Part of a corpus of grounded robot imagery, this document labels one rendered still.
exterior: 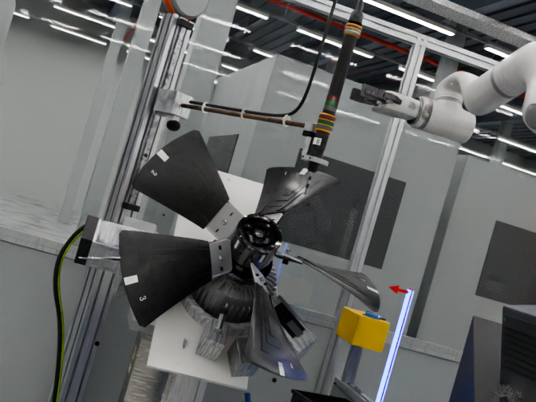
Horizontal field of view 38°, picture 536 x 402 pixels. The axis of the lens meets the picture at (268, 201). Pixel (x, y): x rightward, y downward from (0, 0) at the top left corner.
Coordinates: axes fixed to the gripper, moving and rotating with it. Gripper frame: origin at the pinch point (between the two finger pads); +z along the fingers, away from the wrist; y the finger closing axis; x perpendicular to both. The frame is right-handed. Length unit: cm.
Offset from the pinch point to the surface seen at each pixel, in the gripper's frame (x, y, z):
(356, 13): 18.4, -2.0, 7.3
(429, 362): -71, 70, -73
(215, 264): -52, -5, 25
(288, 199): -31.5, 8.1, 8.6
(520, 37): 280, 738, -395
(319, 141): -15.5, -2.1, 7.4
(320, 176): -22.6, 15.6, 0.0
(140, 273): -58, -13, 42
